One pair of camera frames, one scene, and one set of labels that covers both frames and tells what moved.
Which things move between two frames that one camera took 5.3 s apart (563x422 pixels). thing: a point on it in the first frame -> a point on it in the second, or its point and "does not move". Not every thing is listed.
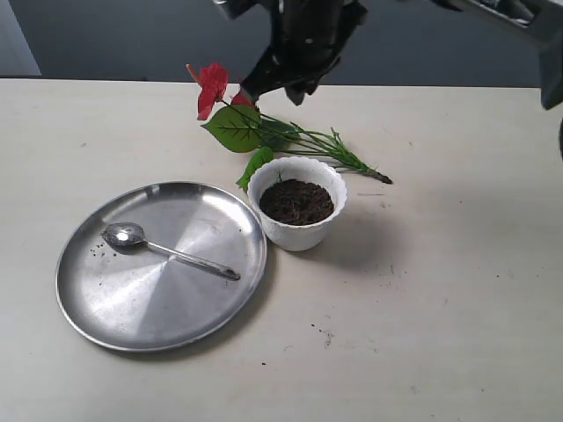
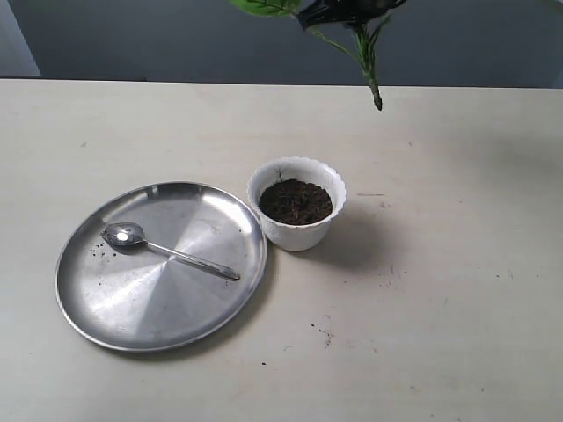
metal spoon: x=128 y=235 does not move
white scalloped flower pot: x=296 y=199 does not move
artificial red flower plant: x=239 y=126 -> x=365 y=53
